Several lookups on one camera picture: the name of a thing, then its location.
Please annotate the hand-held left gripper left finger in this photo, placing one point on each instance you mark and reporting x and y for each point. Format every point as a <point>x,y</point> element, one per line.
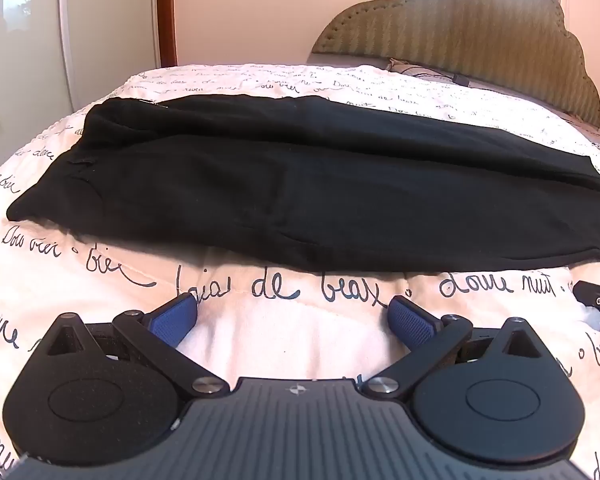
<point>172,319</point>

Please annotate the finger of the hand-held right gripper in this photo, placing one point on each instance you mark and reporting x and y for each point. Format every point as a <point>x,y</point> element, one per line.
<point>594,294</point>

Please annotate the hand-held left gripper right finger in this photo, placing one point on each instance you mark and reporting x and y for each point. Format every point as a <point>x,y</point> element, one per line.
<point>410,321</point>

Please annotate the black pants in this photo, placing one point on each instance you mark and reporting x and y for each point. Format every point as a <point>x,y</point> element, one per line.
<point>300,185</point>

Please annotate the white script-printed blanket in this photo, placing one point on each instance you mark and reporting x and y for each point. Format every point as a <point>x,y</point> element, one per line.
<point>290,320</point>

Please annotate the beige pillow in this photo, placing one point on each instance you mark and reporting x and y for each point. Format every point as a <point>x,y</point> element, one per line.
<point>420,69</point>

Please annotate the white door with flower stickers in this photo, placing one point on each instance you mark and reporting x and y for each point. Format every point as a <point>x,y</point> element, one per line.
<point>40,50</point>

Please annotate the olive padded headboard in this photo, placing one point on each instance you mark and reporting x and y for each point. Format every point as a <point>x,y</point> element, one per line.
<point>460,25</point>

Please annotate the brown wooden door frame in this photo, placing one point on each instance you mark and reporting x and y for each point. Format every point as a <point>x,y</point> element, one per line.
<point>166,10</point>

